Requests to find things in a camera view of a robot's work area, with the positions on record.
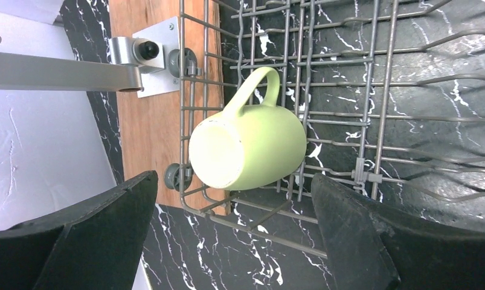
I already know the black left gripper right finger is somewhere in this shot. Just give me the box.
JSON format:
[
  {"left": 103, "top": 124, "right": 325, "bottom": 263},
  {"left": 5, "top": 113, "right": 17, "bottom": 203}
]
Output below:
[{"left": 311, "top": 173, "right": 485, "bottom": 289}]

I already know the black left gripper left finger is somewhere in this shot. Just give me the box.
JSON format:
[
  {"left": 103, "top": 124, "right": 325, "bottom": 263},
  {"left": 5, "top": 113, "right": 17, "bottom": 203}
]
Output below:
[{"left": 0, "top": 170, "right": 158, "bottom": 289}]

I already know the light green ceramic mug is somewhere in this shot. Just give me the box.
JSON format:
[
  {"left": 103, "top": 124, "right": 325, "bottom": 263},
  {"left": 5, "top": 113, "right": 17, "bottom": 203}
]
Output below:
[{"left": 188, "top": 66, "right": 307, "bottom": 190}]

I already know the wooden board with bracket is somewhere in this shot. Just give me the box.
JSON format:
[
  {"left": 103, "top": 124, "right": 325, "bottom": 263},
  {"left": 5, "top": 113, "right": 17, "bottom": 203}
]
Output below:
[{"left": 109, "top": 1, "right": 222, "bottom": 208}]

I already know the grey wire dish rack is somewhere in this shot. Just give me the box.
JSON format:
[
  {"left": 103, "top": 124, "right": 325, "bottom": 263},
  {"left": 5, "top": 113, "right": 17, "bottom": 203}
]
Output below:
[{"left": 164, "top": 1, "right": 485, "bottom": 258}]

